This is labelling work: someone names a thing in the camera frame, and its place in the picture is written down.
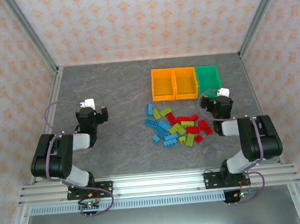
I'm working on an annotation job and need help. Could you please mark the green plastic bin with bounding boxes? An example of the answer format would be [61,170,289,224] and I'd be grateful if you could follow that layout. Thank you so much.
[194,64,224,100]

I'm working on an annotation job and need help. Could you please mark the orange plastic bin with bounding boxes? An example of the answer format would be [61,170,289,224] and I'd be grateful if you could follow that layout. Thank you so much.
[172,66,200,101]
[150,67,177,102]

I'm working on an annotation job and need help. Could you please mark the small circuit board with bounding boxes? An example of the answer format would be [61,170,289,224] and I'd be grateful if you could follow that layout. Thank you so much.
[78,200,101,211]
[233,189,256,200]

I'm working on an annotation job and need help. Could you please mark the brushed metal panel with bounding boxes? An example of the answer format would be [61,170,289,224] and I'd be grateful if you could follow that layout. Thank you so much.
[20,195,300,224]

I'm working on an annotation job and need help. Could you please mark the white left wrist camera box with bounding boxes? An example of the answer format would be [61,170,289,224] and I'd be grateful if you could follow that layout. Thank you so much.
[83,98,97,110]

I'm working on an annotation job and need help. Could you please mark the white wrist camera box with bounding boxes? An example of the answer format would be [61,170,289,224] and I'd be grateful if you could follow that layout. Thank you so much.
[83,98,97,110]
[215,86,231,98]

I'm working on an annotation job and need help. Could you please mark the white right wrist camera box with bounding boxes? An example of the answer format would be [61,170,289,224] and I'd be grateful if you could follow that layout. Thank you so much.
[215,86,231,98]

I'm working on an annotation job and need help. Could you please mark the aluminum side rail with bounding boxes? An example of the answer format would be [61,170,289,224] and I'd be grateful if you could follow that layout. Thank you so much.
[238,50,285,167]
[19,66,73,185]

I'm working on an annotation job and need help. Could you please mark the aluminum base rail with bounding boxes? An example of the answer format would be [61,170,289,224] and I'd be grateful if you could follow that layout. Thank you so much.
[17,161,300,206]

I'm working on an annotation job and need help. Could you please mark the white slotted cable duct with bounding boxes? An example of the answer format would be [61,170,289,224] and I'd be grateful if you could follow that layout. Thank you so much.
[30,188,256,217]

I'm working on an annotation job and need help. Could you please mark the aluminum frame post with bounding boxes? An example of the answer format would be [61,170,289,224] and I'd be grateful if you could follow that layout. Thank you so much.
[234,0,291,59]
[2,0,61,78]

